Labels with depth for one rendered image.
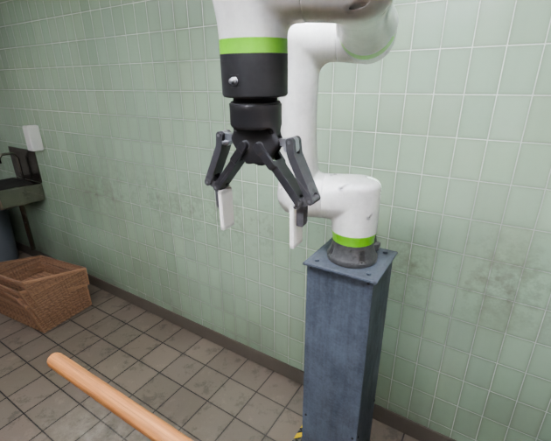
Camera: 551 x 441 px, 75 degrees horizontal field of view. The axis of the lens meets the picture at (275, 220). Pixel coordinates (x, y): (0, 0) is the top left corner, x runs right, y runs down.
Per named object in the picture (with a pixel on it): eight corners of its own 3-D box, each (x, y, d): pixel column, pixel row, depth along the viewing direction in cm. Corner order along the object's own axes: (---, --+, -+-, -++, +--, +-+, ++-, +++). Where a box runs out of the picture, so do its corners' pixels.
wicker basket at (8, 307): (33, 340, 252) (24, 307, 242) (-11, 318, 275) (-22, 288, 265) (94, 304, 292) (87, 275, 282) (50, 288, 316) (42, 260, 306)
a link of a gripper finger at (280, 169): (265, 143, 55) (271, 136, 54) (307, 202, 54) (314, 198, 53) (250, 147, 51) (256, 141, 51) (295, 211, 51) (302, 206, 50)
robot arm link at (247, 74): (200, 53, 46) (259, 52, 42) (253, 56, 55) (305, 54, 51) (205, 102, 49) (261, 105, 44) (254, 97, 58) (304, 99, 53)
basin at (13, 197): (59, 249, 338) (34, 150, 304) (17, 265, 309) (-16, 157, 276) (34, 239, 361) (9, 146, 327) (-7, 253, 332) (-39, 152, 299)
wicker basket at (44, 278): (31, 318, 245) (20, 283, 235) (-18, 299, 267) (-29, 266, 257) (91, 283, 287) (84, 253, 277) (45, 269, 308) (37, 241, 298)
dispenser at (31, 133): (45, 150, 294) (38, 125, 287) (32, 151, 287) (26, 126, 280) (38, 149, 299) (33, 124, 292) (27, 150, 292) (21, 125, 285)
